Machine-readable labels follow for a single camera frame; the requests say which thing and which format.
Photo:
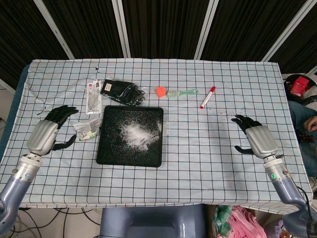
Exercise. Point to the person's blue jeans leg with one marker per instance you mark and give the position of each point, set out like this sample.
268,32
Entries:
299,111

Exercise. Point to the black square plastic tray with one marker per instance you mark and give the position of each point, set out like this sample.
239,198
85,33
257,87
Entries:
111,153

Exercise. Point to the grey-blue robot torso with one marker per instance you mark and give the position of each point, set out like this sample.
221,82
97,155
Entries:
148,220

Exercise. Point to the black packaged gloves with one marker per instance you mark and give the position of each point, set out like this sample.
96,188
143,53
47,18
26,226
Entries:
119,93

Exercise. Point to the clear flat plastic packet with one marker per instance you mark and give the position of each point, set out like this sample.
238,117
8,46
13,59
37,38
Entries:
93,101

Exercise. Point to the pink cloth pile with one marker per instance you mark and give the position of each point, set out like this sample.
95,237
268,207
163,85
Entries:
242,223

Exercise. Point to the small wrapper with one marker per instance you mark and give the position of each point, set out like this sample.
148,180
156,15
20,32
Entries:
86,129

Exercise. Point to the white partition post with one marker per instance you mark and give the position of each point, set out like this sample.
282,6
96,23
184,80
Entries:
287,29
53,27
205,29
121,27

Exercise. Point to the right robot arm grey-blue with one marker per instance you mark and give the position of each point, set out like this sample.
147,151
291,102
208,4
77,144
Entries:
284,183

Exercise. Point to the orange foam cube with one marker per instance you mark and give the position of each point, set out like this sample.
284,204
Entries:
161,92

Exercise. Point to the person's hand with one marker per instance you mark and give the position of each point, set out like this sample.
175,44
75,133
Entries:
311,123

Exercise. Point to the red black object at edge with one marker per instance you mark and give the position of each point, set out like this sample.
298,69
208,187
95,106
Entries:
287,84

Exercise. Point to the green cloth piece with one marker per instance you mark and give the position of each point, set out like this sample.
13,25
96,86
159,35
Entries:
221,220

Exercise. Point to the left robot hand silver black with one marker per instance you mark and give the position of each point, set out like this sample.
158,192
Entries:
42,135

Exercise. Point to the purple cloth piece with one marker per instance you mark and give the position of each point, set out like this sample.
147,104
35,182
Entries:
275,228

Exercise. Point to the white marker with red cap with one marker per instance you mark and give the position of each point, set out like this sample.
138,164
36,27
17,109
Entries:
207,98

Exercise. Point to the white powder pile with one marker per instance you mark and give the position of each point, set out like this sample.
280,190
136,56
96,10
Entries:
135,134

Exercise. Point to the blue padded table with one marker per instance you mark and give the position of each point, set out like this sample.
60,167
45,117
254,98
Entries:
15,99

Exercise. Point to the red cardboard box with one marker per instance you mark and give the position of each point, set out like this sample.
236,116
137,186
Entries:
298,85

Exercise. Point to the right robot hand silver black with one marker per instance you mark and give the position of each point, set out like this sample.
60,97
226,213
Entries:
261,141

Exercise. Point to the white black checkered tablecloth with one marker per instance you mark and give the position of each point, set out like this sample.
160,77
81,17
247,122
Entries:
198,148

